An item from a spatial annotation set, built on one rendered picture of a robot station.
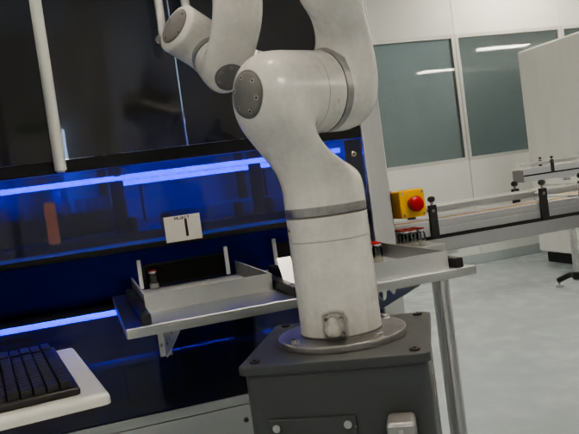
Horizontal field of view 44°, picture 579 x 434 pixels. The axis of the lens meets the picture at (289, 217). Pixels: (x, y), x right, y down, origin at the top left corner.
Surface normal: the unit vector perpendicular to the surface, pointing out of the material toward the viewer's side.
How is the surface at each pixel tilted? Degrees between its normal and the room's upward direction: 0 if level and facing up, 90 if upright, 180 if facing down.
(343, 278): 90
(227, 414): 90
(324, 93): 102
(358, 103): 118
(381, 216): 90
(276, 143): 127
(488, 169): 90
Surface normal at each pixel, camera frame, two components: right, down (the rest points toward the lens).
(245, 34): 0.50, 0.34
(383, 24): 0.29, 0.02
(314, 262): -0.53, 0.12
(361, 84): 0.58, 0.10
